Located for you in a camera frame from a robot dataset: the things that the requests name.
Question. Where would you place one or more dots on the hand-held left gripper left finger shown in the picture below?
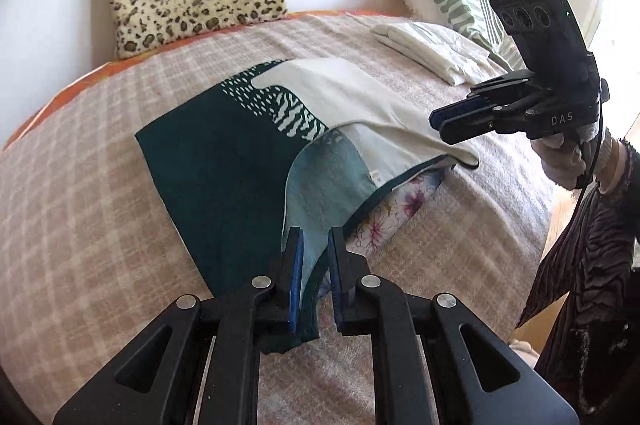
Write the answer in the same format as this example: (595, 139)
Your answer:
(296, 285)

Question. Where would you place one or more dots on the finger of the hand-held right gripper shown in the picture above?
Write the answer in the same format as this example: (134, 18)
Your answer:
(475, 122)
(510, 87)

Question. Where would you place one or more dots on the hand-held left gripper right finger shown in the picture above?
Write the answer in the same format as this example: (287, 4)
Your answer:
(336, 285)

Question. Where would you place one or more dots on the green and cream printed T-shirt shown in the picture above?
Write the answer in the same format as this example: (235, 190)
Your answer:
(200, 165)

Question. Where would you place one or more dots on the person's right forearm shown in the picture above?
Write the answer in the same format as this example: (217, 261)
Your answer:
(622, 165)

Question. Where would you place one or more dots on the person's right hand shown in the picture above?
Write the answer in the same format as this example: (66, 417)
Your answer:
(562, 160)

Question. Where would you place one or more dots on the folded white garment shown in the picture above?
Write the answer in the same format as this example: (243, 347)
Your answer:
(435, 50)

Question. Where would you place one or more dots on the checked beige blanket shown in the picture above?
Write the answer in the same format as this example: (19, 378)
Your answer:
(90, 215)

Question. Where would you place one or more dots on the orange bed sheet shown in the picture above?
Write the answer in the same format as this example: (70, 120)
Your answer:
(55, 100)

